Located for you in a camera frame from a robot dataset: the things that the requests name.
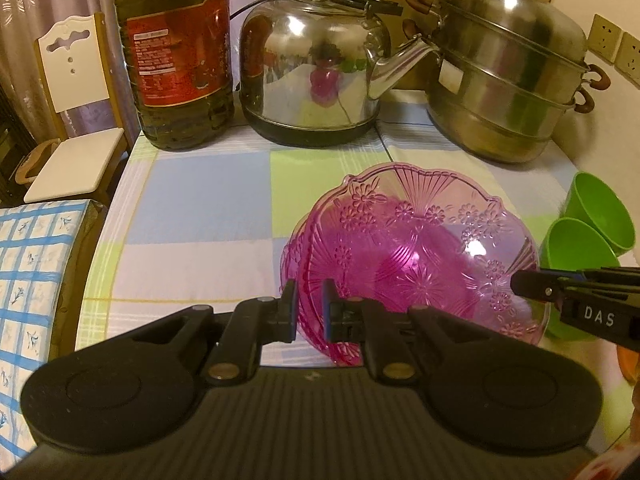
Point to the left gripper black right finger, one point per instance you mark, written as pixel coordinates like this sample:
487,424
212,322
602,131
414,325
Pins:
384,337

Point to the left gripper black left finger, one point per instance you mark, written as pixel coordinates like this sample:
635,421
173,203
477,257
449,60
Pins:
241,334

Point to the green plastic bowl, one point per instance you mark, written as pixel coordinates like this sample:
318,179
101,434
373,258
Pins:
592,201
572,245

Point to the pink glass plate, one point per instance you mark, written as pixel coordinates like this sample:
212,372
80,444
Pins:
413,237
292,253

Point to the orange plastic bowl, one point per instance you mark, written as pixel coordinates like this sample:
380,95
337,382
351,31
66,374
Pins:
628,361

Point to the person's right hand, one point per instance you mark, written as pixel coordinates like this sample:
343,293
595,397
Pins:
635,417

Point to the blue white checked cloth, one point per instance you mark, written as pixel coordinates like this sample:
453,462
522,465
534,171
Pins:
41,249

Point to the white wooden chair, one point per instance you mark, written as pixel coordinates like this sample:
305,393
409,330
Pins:
89,149

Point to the stainless steel steamer pot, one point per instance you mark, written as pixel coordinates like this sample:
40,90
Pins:
507,71

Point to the stainless steel kettle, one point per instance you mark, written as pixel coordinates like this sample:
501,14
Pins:
312,72

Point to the dark shelf rack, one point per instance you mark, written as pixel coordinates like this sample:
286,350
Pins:
16,144

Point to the large cooking oil bottle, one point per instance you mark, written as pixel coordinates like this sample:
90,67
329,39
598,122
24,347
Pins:
178,59

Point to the sheer lilac curtain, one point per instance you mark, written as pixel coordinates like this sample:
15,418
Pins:
22,23

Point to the double wall switch plate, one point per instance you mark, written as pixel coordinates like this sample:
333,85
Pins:
613,45

